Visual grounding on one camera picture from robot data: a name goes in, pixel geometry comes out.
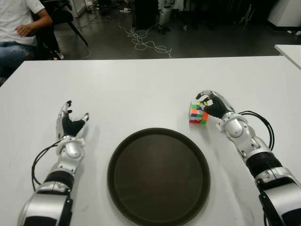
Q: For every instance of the white side table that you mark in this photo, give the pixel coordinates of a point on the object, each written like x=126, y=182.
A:
x=290, y=53

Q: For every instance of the multicoloured Rubik's cube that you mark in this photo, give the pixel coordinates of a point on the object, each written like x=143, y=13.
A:
x=196, y=116

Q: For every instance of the white box cabinet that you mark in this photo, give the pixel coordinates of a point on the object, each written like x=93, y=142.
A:
x=78, y=7

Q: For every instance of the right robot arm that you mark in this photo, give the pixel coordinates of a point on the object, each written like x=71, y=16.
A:
x=258, y=155

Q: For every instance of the folded metal stand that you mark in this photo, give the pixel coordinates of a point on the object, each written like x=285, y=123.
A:
x=248, y=15

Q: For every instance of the white cabinet black base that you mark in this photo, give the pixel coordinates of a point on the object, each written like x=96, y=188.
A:
x=287, y=11

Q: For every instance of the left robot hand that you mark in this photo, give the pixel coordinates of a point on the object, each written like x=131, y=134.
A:
x=69, y=127

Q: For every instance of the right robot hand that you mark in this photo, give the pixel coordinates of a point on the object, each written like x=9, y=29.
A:
x=217, y=107

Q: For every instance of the dark brown round plate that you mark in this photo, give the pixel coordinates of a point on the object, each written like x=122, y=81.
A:
x=158, y=176

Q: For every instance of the white power strip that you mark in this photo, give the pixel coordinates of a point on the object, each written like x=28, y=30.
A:
x=125, y=10

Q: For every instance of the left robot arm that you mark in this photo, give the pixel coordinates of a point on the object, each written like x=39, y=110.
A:
x=58, y=169

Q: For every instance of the silver humanoid robot legs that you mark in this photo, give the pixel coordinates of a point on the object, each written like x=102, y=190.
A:
x=164, y=14

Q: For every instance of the black chair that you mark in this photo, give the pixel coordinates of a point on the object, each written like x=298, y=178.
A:
x=61, y=16

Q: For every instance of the seated person white shirt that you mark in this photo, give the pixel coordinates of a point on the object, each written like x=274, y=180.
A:
x=14, y=21

